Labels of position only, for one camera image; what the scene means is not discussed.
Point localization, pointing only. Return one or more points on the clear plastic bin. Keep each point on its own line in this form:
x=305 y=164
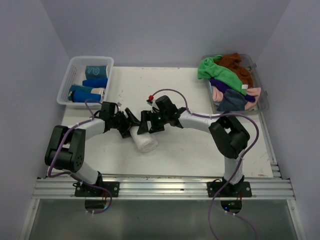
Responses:
x=262 y=102

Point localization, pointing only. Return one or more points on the dark blue rolled towel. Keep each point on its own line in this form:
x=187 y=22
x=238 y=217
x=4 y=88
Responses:
x=95 y=83

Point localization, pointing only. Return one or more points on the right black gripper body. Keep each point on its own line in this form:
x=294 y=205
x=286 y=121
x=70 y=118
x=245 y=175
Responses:
x=165 y=116

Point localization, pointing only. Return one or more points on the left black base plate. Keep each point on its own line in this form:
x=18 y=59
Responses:
x=107 y=189

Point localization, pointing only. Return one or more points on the purple towel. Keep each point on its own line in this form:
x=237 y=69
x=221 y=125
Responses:
x=223 y=87

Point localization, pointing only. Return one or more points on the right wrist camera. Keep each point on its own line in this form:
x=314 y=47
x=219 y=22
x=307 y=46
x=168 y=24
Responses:
x=151 y=101

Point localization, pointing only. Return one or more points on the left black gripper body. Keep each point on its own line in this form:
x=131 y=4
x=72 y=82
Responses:
x=120 y=120

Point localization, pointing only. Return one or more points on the aluminium mounting rail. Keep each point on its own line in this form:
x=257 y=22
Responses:
x=167 y=188

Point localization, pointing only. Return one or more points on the dark grey-blue towel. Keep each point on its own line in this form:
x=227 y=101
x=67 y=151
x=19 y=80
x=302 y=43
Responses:
x=232 y=101

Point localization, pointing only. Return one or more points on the pink towel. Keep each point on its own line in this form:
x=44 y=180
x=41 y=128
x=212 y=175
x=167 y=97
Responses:
x=253 y=94

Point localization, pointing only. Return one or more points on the white towel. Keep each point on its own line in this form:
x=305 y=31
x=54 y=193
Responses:
x=145 y=142

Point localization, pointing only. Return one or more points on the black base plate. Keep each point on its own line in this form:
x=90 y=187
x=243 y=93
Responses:
x=107 y=189
x=225 y=188

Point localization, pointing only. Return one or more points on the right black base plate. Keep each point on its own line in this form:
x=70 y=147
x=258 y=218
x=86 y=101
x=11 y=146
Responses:
x=225 y=188

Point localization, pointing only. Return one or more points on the white plastic basket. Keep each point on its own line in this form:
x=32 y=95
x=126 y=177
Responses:
x=75 y=74

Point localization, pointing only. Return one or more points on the green towel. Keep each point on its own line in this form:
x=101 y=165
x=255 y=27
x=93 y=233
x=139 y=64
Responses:
x=208 y=69

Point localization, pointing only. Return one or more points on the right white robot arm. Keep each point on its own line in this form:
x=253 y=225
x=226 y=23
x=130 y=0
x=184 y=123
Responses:
x=229 y=136

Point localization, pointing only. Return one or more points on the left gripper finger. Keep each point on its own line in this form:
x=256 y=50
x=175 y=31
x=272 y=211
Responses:
x=125 y=131
x=131 y=119

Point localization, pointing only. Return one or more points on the teal and cream rolled towel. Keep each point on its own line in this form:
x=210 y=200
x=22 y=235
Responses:
x=87 y=89

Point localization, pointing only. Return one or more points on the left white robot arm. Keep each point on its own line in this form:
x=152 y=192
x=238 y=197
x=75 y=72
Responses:
x=65 y=154

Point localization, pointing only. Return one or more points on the blue rolled towel front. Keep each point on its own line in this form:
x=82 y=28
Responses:
x=82 y=97

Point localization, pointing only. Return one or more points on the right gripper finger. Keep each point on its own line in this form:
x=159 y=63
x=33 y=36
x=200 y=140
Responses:
x=157 y=124
x=145 y=116

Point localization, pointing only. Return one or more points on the teal rolled towel with swirl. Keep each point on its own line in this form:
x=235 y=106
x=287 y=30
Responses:
x=96 y=72

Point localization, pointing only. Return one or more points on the brown towel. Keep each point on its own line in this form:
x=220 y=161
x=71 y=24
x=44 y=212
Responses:
x=233 y=63

